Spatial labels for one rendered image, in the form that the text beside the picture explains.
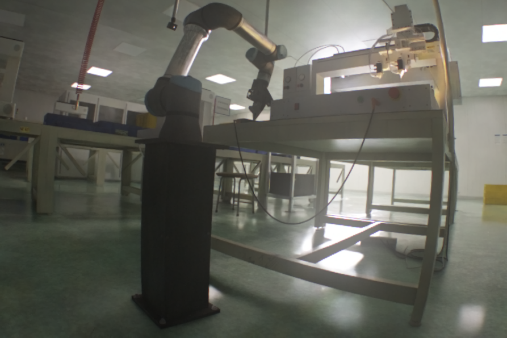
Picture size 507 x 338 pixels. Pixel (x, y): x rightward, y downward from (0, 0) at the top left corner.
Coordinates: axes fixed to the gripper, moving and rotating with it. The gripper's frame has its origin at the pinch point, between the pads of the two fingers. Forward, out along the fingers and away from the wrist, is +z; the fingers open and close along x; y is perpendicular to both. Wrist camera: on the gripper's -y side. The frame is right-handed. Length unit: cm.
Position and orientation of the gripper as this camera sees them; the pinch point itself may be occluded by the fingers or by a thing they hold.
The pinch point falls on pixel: (255, 118)
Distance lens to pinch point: 149.3
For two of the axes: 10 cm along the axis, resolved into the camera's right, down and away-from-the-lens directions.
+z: -2.5, 9.4, -2.5
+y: -6.9, -3.5, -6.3
